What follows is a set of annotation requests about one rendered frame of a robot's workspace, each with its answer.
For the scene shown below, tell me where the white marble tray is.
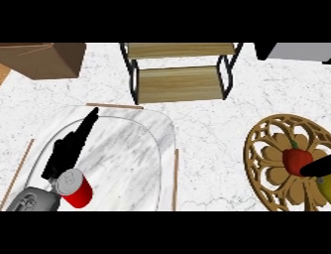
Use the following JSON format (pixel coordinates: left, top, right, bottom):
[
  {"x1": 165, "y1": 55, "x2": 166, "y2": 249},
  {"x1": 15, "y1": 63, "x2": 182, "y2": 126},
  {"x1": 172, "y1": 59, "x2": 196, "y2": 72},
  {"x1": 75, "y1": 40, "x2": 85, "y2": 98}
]
[{"x1": 0, "y1": 102, "x2": 182, "y2": 212}]

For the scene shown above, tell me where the round golden openwork placemat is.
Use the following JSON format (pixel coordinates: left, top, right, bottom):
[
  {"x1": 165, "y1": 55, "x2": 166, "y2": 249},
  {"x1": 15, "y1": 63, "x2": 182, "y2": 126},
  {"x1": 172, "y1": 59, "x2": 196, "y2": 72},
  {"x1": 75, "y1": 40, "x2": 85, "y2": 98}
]
[{"x1": 244, "y1": 113, "x2": 331, "y2": 212}]

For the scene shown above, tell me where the red bell pepper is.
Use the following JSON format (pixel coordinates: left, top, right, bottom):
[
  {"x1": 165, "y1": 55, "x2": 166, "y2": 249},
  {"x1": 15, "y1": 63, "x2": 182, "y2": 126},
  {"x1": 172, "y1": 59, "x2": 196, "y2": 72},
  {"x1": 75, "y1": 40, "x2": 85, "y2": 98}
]
[{"x1": 281, "y1": 140, "x2": 317, "y2": 178}]

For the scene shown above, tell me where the black wire wooden tiered shelf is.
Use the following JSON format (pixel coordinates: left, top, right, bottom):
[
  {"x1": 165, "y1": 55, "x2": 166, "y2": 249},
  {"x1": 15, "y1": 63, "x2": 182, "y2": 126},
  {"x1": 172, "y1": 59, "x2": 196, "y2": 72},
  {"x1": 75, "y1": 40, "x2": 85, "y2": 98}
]
[{"x1": 119, "y1": 42, "x2": 247, "y2": 106}]

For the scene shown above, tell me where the red can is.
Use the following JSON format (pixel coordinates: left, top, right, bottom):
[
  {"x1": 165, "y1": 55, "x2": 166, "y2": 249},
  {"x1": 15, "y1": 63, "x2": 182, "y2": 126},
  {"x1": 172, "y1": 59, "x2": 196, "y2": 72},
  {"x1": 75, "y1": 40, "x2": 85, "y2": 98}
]
[{"x1": 55, "y1": 167, "x2": 95, "y2": 209}]

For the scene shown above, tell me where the brown box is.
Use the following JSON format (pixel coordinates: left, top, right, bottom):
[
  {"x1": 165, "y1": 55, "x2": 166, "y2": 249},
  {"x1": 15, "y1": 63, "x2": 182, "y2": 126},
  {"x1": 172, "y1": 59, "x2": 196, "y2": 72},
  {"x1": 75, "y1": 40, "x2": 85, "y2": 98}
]
[{"x1": 0, "y1": 42, "x2": 88, "y2": 81}]

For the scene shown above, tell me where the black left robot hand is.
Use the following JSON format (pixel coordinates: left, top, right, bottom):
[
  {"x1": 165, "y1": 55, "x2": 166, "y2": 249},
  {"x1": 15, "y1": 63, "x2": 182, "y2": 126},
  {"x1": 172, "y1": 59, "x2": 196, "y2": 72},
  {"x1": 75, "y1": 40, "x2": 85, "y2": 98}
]
[{"x1": 41, "y1": 106, "x2": 101, "y2": 182}]

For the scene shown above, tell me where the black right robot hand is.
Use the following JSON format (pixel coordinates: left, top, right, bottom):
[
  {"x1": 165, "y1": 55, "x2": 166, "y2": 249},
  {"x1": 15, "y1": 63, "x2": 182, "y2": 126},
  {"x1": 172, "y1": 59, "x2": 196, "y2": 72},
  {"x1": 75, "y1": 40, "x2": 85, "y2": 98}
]
[{"x1": 299, "y1": 116, "x2": 331, "y2": 179}]

